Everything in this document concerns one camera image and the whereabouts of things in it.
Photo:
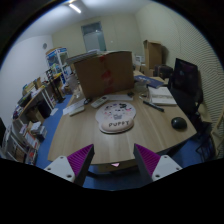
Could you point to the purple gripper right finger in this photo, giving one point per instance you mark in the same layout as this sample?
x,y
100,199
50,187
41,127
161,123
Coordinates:
x,y
153,165

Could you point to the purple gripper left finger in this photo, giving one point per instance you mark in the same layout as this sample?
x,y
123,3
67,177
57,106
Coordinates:
x,y
73,168

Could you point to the black computer mouse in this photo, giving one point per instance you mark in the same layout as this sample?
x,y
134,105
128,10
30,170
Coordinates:
x,y
179,123

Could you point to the puppy print mouse pad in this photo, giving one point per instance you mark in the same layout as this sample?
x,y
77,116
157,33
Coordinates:
x,y
116,117

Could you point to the wooden bookshelf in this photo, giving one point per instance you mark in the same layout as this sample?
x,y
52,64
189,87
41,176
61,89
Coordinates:
x,y
22,137

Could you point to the black pen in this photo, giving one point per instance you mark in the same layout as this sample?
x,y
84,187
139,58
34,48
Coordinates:
x,y
153,106

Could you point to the white keyboard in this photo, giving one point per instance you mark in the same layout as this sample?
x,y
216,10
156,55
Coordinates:
x,y
73,106

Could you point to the white remote control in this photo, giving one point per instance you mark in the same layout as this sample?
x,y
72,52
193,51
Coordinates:
x,y
99,102

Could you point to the open white notebook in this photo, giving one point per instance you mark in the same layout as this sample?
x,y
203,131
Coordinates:
x,y
161,96

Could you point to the blue book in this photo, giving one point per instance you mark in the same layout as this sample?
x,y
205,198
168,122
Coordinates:
x,y
148,81

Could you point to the black office chair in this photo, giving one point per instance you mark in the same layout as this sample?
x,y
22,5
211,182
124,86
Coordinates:
x,y
184,85

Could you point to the large cardboard box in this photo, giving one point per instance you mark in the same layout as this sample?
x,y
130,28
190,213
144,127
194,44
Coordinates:
x,y
109,73

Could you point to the white display cabinet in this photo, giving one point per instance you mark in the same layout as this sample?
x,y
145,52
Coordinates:
x,y
57,62

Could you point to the tall cardboard box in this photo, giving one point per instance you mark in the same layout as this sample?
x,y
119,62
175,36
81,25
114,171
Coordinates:
x,y
153,53

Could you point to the ceiling light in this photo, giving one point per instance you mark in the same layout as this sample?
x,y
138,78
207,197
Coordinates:
x,y
75,8

